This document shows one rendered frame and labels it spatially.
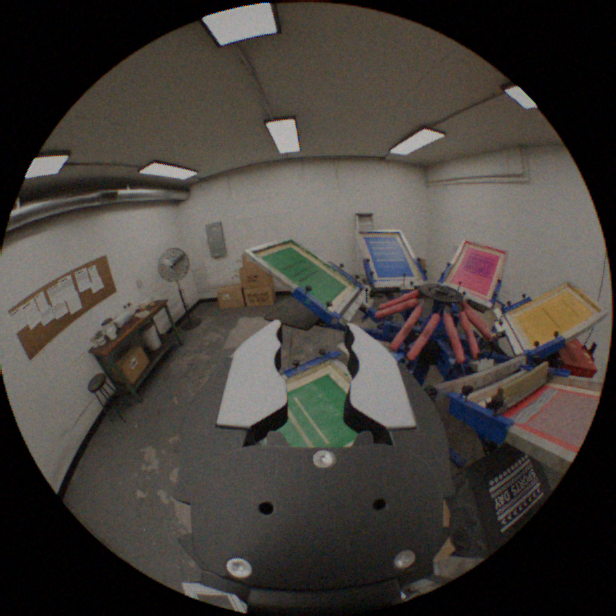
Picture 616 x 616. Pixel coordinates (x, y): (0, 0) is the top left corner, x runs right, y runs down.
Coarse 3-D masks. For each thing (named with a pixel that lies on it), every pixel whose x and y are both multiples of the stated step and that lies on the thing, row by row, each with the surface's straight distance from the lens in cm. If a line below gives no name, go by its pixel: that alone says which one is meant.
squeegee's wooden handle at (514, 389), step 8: (536, 368) 101; (544, 368) 107; (520, 376) 90; (528, 376) 92; (536, 376) 100; (544, 376) 109; (512, 384) 82; (520, 384) 87; (528, 384) 94; (536, 384) 102; (504, 392) 78; (512, 392) 83; (520, 392) 89; (512, 400) 85
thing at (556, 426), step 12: (516, 408) 89; (552, 408) 91; (528, 420) 81; (540, 420) 82; (552, 420) 83; (564, 420) 84; (576, 420) 85; (588, 420) 87; (540, 432) 75; (552, 432) 76; (564, 432) 77; (576, 432) 79; (564, 444) 72; (576, 444) 73
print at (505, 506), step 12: (516, 468) 115; (528, 468) 121; (492, 480) 104; (504, 480) 109; (516, 480) 114; (528, 480) 119; (492, 492) 103; (504, 492) 108; (516, 492) 113; (528, 492) 118; (540, 492) 125; (504, 504) 107; (516, 504) 112; (528, 504) 118; (504, 516) 107; (516, 516) 112; (504, 528) 107
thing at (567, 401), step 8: (536, 392) 105; (560, 392) 106; (568, 392) 107; (576, 392) 108; (528, 400) 96; (552, 400) 98; (560, 400) 98; (568, 400) 99; (576, 400) 100; (584, 400) 101; (592, 400) 102; (560, 408) 92; (568, 408) 93; (576, 408) 93; (584, 408) 94; (592, 408) 95; (584, 416) 89; (592, 416) 90
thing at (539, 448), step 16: (496, 384) 103; (560, 384) 116; (576, 384) 113; (592, 384) 111; (480, 400) 93; (512, 432) 66; (528, 432) 67; (528, 448) 64; (544, 448) 62; (560, 448) 63; (560, 464) 61
